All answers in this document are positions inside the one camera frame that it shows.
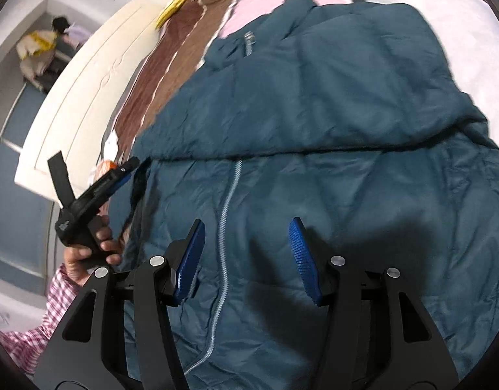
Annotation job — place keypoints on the cream bed headboard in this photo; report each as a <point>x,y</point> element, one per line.
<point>82,89</point>

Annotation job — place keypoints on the lavender cloth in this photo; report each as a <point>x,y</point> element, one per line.
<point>76,34</point>

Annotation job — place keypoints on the teal puffer jacket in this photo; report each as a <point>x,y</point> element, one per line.
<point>314,109</point>

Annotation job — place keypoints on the beige garment pile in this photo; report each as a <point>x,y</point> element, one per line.
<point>34,55</point>

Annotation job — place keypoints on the person's left hand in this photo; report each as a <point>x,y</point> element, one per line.
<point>80,266</point>

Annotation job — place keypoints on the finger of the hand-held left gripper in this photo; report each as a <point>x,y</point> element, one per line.
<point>111,180</point>
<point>60,174</point>

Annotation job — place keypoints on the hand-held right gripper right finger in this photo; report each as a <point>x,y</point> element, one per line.
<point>301,262</point>

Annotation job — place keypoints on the striped brown pink blanket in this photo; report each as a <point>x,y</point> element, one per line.
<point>164,73</point>

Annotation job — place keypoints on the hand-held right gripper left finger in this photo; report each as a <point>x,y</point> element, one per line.
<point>189,262</point>

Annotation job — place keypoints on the orange white object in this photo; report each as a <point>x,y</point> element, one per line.
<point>105,167</point>

